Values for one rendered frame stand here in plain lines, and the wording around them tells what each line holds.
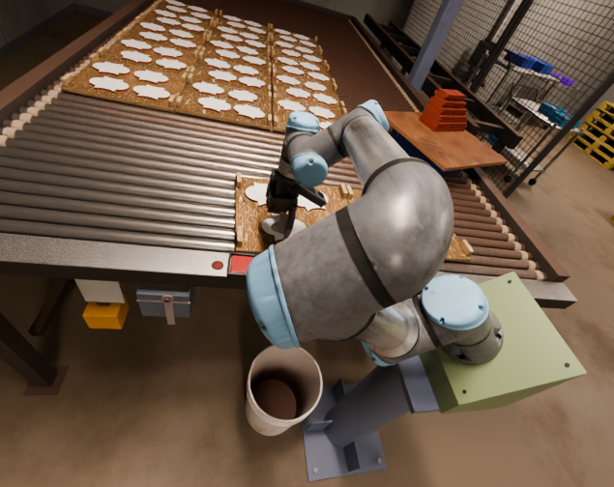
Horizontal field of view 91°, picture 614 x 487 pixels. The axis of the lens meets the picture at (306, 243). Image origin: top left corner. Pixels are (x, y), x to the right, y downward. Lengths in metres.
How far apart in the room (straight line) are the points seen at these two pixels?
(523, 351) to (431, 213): 0.61
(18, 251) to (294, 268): 0.78
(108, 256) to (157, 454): 0.96
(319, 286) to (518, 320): 0.67
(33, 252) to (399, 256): 0.86
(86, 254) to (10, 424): 1.02
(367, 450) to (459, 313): 1.19
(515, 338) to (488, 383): 0.12
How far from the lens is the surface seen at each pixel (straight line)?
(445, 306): 0.67
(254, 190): 1.06
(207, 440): 1.62
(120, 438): 1.66
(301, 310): 0.30
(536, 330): 0.89
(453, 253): 1.20
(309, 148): 0.65
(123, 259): 0.89
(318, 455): 1.66
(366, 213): 0.29
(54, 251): 0.95
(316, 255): 0.29
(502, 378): 0.86
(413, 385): 0.90
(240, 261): 0.85
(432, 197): 0.31
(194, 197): 1.05
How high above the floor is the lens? 1.59
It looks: 45 degrees down
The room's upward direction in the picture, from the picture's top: 20 degrees clockwise
